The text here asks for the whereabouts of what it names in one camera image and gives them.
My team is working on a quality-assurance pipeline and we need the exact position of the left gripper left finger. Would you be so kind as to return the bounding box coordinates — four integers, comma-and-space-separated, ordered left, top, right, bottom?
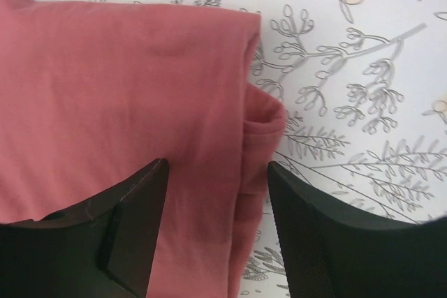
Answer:
1, 159, 169, 298

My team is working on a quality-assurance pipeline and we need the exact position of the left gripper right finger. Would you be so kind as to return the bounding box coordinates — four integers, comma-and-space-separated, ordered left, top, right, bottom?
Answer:
268, 162, 446, 298

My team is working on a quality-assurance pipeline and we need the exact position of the pink t shirt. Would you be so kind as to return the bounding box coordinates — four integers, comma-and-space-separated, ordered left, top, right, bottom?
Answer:
1, 0, 286, 297

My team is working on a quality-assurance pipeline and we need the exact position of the floral table mat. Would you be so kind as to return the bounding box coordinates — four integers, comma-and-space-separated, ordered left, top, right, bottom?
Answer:
0, 0, 447, 298

